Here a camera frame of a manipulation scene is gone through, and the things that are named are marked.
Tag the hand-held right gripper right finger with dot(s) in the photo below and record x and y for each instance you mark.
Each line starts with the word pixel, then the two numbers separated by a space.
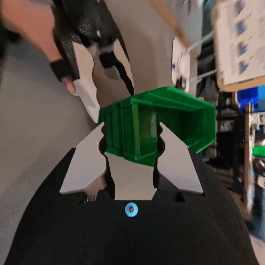
pixel 178 165

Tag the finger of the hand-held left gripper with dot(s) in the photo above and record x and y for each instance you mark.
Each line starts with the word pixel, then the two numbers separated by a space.
pixel 87 93
pixel 124 68

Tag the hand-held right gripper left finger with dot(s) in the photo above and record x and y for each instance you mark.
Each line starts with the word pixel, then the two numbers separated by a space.
pixel 84 165

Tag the green plastic bin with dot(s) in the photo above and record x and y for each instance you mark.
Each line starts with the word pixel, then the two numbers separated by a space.
pixel 165 124
pixel 258 151

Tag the stack of blue bins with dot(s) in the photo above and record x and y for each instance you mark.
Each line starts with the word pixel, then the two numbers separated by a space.
pixel 248 97

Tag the person's left hand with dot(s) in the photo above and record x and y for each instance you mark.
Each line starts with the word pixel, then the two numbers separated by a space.
pixel 27 27

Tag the grey table wood edge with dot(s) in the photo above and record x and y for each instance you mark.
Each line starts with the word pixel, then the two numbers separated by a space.
pixel 176 27

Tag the instruction poster board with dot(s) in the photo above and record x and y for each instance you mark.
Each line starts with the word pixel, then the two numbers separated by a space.
pixel 238 41

